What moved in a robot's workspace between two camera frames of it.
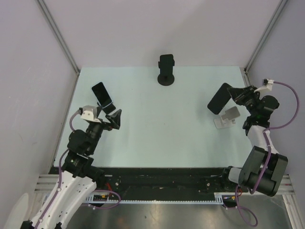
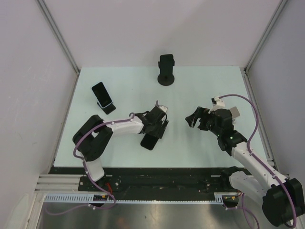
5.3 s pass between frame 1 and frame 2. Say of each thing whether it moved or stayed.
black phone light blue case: stayed
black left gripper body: moved
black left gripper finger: moved
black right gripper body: moved
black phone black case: moved
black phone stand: stayed
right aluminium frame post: stayed
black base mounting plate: stayed
